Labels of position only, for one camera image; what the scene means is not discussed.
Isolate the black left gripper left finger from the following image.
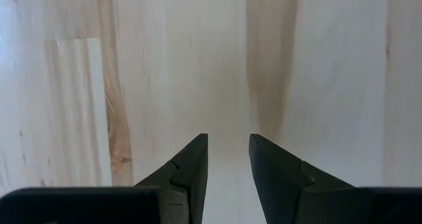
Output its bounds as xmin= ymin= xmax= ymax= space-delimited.
xmin=134 ymin=133 xmax=209 ymax=224

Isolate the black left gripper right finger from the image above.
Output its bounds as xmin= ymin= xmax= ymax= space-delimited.
xmin=248 ymin=133 xmax=357 ymax=224

